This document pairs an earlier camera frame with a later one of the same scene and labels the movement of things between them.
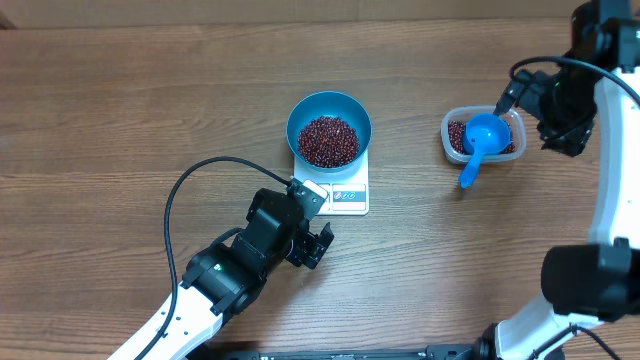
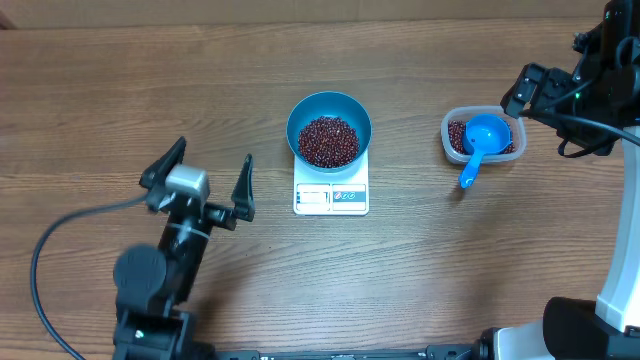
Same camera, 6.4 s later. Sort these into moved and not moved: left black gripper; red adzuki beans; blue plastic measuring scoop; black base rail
Moved: left black gripper
Not moved: black base rail; red adzuki beans; blue plastic measuring scoop
